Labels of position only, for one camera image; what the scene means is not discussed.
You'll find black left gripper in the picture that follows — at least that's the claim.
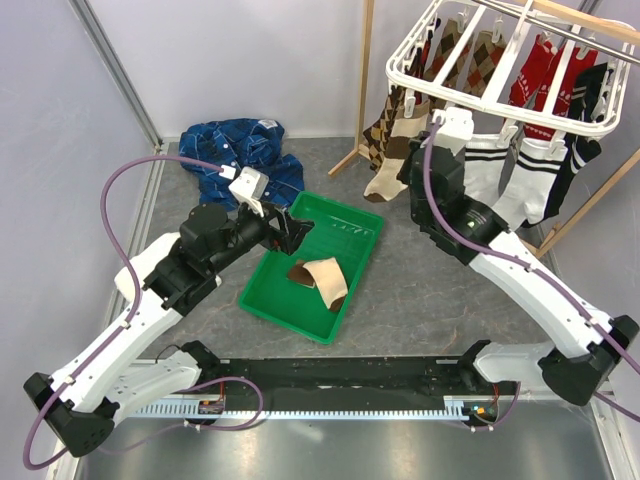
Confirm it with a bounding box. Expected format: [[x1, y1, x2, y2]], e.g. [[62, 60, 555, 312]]
[[208, 196, 314, 274]]

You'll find white black-striped sock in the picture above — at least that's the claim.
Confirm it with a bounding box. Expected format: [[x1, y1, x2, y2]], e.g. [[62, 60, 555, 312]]
[[464, 134, 509, 207], [492, 137, 567, 231]]

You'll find beige brown striped sock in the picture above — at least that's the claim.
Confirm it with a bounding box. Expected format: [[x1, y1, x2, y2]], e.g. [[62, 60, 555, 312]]
[[287, 257, 349, 313], [364, 100, 431, 203]]

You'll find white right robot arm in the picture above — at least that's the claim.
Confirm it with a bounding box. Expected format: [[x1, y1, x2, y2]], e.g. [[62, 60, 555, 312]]
[[398, 131, 639, 406]]

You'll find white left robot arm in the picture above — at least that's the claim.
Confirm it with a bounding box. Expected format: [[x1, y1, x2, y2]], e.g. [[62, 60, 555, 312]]
[[24, 201, 314, 458]]

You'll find white sock drying hanger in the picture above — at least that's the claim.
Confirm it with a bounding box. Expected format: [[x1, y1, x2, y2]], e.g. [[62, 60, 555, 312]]
[[385, 1, 639, 137]]

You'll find wooden hanger rack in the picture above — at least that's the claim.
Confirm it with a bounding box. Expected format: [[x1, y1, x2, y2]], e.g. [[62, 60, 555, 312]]
[[327, 0, 640, 259]]

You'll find green plastic tray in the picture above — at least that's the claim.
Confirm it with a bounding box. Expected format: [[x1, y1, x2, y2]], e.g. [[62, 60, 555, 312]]
[[238, 191, 384, 344]]

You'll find brown yellow argyle sock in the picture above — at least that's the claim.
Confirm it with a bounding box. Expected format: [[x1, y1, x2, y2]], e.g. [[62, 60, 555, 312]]
[[363, 86, 405, 171]]

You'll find blue plaid shirt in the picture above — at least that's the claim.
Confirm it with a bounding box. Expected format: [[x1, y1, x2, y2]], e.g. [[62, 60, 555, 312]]
[[179, 118, 305, 207]]

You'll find red patterned sock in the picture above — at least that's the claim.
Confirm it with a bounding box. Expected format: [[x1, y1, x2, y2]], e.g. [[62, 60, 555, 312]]
[[524, 47, 598, 141], [508, 34, 557, 107]]

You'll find tan orange argyle sock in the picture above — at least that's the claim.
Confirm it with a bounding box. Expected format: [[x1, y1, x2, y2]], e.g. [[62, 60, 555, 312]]
[[423, 19, 474, 88], [463, 31, 506, 97]]

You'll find black white-striped sock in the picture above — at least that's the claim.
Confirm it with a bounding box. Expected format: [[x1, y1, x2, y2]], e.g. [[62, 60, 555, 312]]
[[522, 134, 602, 228], [567, 63, 613, 123]]

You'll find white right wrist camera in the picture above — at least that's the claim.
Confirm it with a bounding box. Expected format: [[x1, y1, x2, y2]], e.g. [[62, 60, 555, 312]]
[[432, 107, 474, 155]]

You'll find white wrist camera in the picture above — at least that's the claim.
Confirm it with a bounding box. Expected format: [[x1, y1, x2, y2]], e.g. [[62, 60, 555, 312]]
[[220, 165, 269, 217], [432, 107, 474, 155]]

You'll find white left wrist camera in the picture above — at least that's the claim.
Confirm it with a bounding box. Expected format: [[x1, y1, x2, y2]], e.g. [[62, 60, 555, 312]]
[[220, 165, 269, 217]]

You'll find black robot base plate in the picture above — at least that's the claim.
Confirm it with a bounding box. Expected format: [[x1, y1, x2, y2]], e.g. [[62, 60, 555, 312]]
[[159, 339, 521, 406]]

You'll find grey slotted cable duct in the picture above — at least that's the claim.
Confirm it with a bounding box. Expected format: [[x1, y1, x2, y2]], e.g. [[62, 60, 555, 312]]
[[131, 397, 498, 423]]

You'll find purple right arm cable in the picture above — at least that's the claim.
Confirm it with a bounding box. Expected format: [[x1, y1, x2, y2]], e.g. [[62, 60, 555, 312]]
[[423, 119, 640, 426]]

